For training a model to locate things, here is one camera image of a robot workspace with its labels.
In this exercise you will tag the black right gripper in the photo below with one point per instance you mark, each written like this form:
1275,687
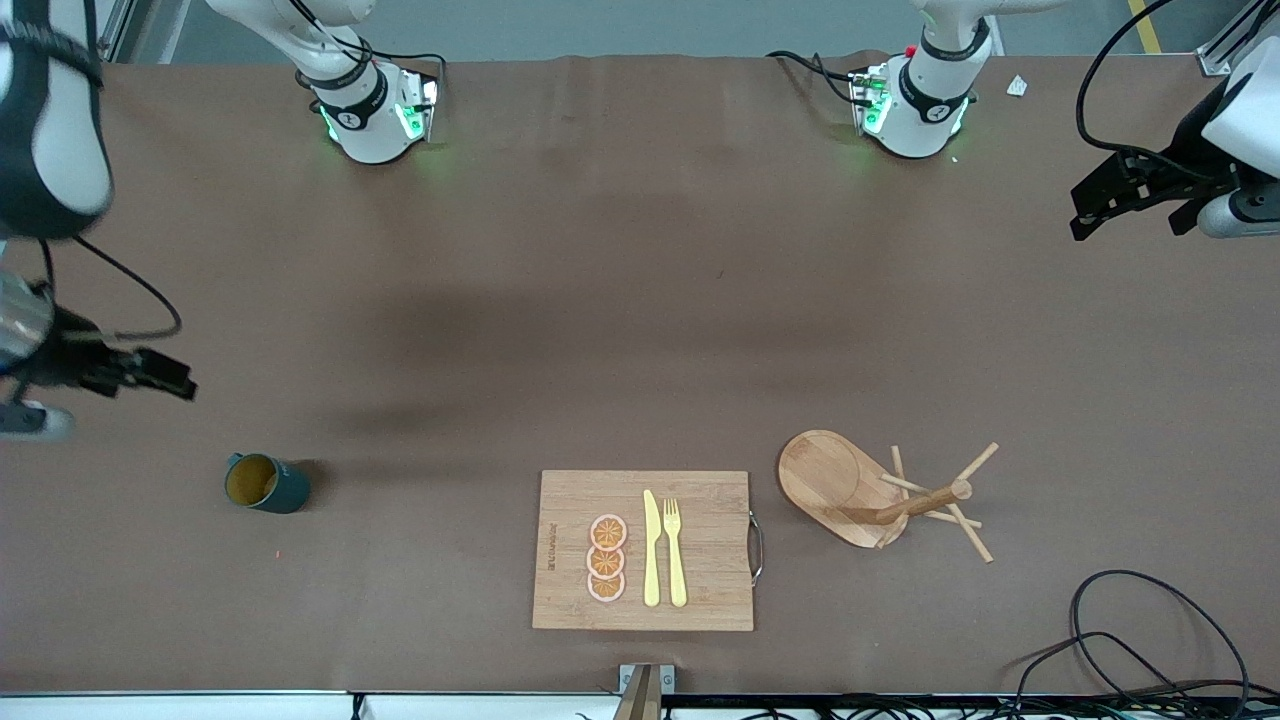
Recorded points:
60,358

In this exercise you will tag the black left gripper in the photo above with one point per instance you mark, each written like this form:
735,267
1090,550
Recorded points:
1183,140

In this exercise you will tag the dark green mug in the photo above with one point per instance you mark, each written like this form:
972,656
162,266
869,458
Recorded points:
285,487

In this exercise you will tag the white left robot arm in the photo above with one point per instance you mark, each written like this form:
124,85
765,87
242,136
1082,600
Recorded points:
925,100

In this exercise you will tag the wooden mug rack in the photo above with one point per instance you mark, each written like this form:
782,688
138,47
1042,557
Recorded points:
830,480

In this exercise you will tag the white paper scrap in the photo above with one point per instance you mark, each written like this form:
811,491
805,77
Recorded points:
1017,86

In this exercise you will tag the orange slice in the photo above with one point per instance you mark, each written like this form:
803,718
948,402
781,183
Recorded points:
608,532

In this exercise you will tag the yellow plastic knife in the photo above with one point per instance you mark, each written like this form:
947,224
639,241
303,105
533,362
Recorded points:
652,550

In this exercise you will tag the yellow plastic fork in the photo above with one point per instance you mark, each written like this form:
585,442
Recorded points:
677,560

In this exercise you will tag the bamboo cutting board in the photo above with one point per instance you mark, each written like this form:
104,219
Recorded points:
700,560

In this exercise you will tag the aluminium frame profile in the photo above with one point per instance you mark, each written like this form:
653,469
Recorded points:
1225,50
130,30

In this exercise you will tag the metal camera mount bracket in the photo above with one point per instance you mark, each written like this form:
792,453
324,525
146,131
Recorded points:
640,690

